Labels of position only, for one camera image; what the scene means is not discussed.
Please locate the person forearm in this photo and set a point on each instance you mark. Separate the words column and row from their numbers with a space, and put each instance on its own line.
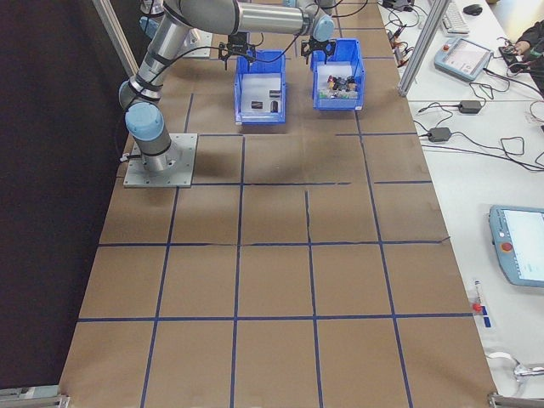
column 533, row 36

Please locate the black round component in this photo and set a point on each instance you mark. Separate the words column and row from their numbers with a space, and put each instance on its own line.
column 352, row 81

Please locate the small black component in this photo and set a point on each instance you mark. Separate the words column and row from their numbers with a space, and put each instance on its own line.
column 340, row 81

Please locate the small parts in left bin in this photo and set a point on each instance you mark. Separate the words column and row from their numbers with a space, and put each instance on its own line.
column 336, row 70

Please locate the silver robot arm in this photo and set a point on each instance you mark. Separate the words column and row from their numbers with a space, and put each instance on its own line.
column 147, row 24
column 272, row 17

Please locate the blue bin with mixed parts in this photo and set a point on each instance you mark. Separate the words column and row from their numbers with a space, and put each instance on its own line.
column 338, row 104

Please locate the black power adapter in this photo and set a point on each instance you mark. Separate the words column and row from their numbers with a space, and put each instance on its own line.
column 470, row 106
column 440, row 134

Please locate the blue bin with black boxes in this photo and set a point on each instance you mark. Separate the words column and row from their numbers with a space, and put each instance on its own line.
column 261, row 120

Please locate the white keyboard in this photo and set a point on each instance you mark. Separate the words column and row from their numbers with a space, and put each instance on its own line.
column 455, row 19

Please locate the blue grey teach pendant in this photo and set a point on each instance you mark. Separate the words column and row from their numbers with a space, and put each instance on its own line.
column 523, row 246
column 463, row 57

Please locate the grey desktop device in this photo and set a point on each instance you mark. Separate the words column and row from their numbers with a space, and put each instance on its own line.
column 397, row 4

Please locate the black computer mouse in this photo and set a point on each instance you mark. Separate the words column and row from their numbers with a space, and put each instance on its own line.
column 472, row 8

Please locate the aluminium profile bar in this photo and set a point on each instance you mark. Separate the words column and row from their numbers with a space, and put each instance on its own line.
column 34, row 399
column 518, row 401

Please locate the white strip loop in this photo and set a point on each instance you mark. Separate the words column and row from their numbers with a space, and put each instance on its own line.
column 501, row 353

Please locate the black battery box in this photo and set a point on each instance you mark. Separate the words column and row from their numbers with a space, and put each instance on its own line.
column 274, row 106
column 275, row 92
column 256, row 105

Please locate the aluminium frame bar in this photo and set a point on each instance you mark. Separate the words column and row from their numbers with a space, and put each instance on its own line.
column 112, row 32

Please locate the white paper bin liner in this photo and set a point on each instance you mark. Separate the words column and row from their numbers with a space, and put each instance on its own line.
column 259, row 87

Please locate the shiny metal piece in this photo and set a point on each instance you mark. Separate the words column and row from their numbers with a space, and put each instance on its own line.
column 527, row 371

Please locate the black frame cover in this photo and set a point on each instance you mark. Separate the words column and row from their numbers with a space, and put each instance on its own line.
column 51, row 191

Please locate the tall aluminium profile post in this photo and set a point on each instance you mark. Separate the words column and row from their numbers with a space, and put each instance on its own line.
column 421, row 47

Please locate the small light coloured part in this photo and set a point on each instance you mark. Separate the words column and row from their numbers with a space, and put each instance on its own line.
column 324, row 95
column 352, row 94
column 338, row 95

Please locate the white square base plate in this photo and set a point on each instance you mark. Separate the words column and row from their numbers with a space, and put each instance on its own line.
column 183, row 170
column 203, row 42

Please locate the black orange connector module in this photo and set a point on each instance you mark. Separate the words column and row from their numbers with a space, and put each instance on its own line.
column 393, row 35
column 403, row 53

